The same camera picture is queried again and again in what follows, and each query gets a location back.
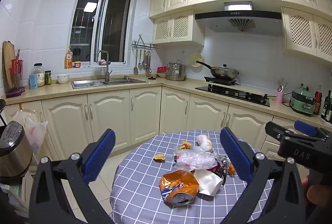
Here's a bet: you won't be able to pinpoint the pink utensil holder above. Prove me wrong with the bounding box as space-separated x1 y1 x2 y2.
276 78 289 103

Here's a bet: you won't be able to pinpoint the chrome kitchen faucet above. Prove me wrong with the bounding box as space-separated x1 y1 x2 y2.
96 50 113 85

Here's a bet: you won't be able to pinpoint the silver rice cooker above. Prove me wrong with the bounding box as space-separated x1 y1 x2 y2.
0 121 33 178

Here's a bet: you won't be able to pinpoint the steel wok with handle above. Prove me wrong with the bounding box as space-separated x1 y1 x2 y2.
196 61 239 80

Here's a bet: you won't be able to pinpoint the red container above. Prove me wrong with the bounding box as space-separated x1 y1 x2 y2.
157 66 167 73

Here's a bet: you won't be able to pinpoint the kitchen window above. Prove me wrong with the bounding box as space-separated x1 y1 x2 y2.
69 0 132 67

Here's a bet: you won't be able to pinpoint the stainless steel sink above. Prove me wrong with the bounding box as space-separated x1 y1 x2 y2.
71 76 145 89

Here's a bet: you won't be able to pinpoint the red knife rack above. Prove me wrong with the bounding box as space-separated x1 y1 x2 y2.
6 49 25 98

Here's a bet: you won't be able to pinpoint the orange seasoning packet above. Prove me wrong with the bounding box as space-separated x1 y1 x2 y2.
64 48 73 69

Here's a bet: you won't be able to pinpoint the crushed orange soda can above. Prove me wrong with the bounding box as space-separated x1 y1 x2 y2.
159 170 199 207

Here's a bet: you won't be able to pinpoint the grey checkered tablecloth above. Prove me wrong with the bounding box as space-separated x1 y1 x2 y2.
110 130 247 223

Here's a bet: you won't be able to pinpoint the teal carton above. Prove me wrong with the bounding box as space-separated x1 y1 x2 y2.
29 74 38 90

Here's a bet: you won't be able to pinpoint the black gas stove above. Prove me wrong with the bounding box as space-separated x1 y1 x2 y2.
196 76 270 107

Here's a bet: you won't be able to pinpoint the green electric cooker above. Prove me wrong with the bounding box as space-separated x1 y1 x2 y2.
289 84 315 116

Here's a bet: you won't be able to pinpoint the cream lower cabinets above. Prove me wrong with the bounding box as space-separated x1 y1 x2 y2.
3 85 332 162

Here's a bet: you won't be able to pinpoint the person right hand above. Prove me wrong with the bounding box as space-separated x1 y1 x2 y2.
302 176 331 207

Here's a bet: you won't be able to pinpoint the dark soy sauce bottle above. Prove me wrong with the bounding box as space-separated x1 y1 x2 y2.
314 85 322 115

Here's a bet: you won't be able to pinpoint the white ceramic bowl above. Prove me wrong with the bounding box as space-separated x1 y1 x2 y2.
57 74 70 84

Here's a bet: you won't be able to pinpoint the small orange fruit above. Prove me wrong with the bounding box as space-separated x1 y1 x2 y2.
228 164 236 175

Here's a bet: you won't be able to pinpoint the black range hood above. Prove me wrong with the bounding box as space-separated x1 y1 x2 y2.
195 2 282 36

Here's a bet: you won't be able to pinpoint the white paper napkin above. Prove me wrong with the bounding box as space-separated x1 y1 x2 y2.
194 170 223 196

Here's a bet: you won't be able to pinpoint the pink white plastic bag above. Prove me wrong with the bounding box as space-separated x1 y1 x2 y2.
174 148 217 172

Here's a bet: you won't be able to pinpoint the white orange plastic bag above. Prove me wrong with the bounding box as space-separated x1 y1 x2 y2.
196 134 213 152

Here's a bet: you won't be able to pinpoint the hanging plastic bag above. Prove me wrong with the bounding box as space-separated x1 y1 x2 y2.
12 110 48 155

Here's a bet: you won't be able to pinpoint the dark green glass bottle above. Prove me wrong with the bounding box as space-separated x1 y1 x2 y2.
321 90 331 122

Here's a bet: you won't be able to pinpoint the yellow pink snack wrapper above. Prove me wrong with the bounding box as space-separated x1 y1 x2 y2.
178 141 192 150

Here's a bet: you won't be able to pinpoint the large plastic jar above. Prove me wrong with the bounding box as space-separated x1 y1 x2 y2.
32 63 45 87

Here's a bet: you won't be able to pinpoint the stainless steel stockpot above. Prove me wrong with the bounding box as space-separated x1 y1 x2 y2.
166 59 186 81

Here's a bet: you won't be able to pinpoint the black foil wrapper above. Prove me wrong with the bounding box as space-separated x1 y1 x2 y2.
210 162 228 186

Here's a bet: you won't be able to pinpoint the wooden cutting board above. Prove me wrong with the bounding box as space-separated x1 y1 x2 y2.
2 41 15 92

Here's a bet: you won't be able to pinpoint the hanging utensil rail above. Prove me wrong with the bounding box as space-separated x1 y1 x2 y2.
132 34 158 78

